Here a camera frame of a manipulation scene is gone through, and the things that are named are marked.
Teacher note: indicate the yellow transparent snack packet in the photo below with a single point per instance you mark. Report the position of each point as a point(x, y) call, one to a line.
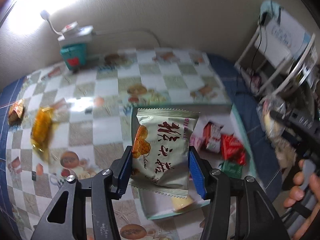
point(41, 130)

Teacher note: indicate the shallow teal cardboard box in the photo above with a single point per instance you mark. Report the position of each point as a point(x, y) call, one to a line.
point(217, 116)

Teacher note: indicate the teal cube box red label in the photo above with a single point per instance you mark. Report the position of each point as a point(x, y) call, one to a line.
point(73, 56)

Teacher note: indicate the dark green snack packet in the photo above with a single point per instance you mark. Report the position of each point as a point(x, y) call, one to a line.
point(231, 169)

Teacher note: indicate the person's right hand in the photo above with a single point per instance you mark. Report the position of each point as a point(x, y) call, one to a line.
point(315, 200)

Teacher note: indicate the orange snack packet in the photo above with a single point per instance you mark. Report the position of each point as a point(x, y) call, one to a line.
point(17, 111)

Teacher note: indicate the white gooseneck lamp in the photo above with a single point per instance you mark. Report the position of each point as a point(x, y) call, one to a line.
point(51, 22)

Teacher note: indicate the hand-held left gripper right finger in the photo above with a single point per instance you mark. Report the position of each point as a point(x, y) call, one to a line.
point(197, 175)

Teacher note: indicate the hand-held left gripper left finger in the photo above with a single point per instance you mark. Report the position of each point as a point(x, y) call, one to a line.
point(126, 170)

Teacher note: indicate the round pastry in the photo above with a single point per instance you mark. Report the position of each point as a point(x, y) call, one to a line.
point(272, 122)

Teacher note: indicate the silver snack packet red lettering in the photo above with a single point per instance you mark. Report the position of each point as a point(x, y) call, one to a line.
point(162, 150)

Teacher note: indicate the yellow jelly cup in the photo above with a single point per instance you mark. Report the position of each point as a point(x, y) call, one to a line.
point(182, 203)

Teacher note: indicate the red and white biscuit packet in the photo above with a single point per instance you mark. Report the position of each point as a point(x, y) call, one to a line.
point(212, 136)

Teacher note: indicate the large red snack packet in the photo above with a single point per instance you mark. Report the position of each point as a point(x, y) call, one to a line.
point(233, 148)

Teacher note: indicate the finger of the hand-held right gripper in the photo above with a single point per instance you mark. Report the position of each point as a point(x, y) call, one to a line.
point(285, 120)

